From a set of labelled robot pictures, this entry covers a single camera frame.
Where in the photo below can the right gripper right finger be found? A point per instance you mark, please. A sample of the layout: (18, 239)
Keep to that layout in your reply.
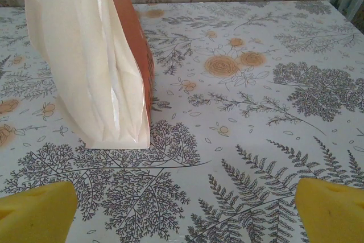
(330, 214)

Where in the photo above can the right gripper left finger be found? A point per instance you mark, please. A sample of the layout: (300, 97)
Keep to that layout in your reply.
(37, 214)

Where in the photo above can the orange white filter pack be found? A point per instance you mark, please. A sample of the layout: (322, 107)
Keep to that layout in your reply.
(85, 55)

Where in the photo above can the floral patterned tablecloth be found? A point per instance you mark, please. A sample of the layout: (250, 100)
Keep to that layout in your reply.
(227, 140)

